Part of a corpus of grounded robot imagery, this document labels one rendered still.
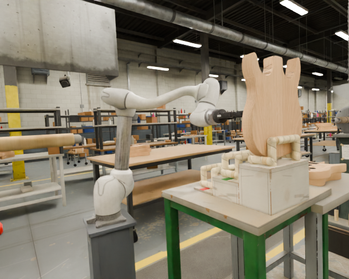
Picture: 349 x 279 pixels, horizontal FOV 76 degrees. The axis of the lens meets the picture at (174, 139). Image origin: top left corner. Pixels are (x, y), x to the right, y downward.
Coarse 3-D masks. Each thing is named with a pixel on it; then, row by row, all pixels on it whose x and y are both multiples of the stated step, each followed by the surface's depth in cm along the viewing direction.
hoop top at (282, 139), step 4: (276, 136) 85; (280, 136) 86; (284, 136) 87; (288, 136) 88; (292, 136) 89; (296, 136) 90; (268, 140) 83; (272, 140) 82; (276, 140) 83; (280, 140) 84; (284, 140) 85; (288, 140) 87; (292, 140) 89; (296, 140) 90; (276, 144) 84
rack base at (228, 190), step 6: (216, 180) 103; (222, 180) 100; (228, 180) 97; (234, 180) 96; (216, 186) 103; (222, 186) 100; (228, 186) 97; (234, 186) 94; (216, 192) 104; (222, 192) 100; (228, 192) 97; (234, 192) 94; (222, 198) 100; (228, 198) 97; (234, 198) 94
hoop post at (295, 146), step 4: (292, 144) 92; (296, 144) 91; (292, 148) 92; (296, 148) 91; (292, 152) 92; (296, 152) 91; (292, 156) 93; (296, 156) 91; (292, 160) 93; (296, 160) 92
